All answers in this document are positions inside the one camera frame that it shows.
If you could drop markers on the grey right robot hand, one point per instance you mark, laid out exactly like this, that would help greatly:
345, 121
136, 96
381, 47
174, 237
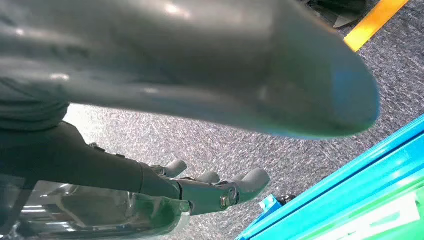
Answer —
198, 66

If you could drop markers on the blue metal shelf rack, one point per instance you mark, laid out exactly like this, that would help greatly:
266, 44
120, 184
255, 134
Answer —
364, 165

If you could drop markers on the black robot foot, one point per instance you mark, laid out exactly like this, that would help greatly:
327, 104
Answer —
331, 10

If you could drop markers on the yellow floor tape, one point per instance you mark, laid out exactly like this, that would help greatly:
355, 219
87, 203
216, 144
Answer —
371, 24

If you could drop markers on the clear plastic hand cover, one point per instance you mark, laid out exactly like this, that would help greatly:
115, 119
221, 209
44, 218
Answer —
99, 215

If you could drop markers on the green plastic crate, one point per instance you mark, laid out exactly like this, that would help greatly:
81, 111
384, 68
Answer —
414, 233

